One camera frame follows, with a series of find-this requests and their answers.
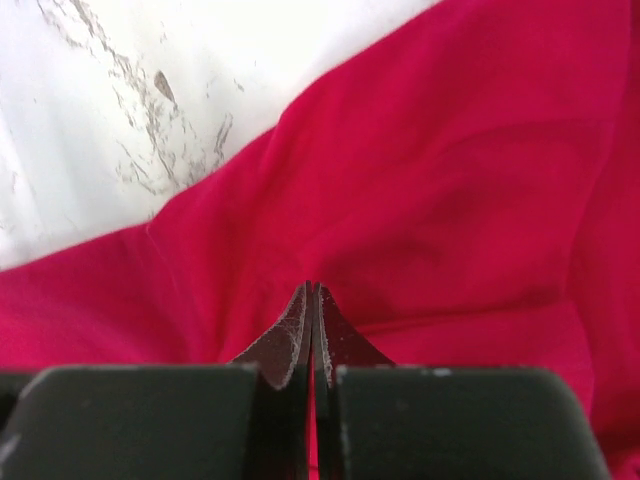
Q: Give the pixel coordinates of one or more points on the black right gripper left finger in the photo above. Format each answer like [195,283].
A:
[246,419]

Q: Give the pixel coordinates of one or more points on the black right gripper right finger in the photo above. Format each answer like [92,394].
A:
[379,420]

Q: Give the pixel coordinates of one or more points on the bright red t-shirt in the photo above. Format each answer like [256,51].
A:
[467,188]

